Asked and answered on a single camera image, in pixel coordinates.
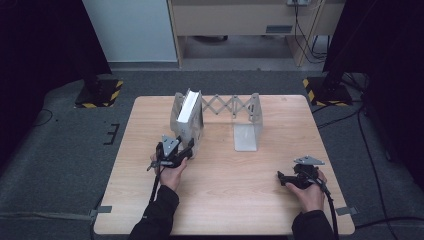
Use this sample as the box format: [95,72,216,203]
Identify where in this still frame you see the grey tape piece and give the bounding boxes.
[334,206,359,217]
[89,205,114,218]

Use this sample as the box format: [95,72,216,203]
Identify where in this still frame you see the black curtain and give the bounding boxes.
[322,0,424,183]
[0,0,113,169]

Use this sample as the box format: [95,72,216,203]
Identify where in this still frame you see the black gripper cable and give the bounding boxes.
[308,173,340,240]
[149,165,165,204]

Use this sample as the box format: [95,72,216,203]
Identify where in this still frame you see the expandable metal book stand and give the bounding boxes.
[169,87,265,160]

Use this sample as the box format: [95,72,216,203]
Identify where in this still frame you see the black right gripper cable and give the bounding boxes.
[308,173,340,240]

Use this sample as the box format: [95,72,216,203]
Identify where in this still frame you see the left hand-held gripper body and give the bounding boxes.
[146,134,190,169]

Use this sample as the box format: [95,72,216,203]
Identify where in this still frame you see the hanging black cables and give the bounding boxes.
[293,2,331,65]

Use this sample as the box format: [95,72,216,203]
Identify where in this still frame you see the person's left hand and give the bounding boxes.
[149,152,190,193]

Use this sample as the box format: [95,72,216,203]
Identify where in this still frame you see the black floor cable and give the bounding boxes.
[315,103,365,130]
[32,107,54,128]
[357,108,399,240]

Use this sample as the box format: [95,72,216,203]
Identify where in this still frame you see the striped black stand base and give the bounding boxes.
[74,77,124,110]
[302,76,354,108]

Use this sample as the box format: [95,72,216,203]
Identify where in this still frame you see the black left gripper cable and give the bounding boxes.
[149,165,165,204]

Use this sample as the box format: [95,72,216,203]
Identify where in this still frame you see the person's right hand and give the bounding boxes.
[285,169,329,214]

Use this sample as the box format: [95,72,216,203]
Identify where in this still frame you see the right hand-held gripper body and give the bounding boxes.
[291,155,326,190]

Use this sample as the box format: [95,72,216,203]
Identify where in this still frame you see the white cabinet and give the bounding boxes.
[81,0,178,64]

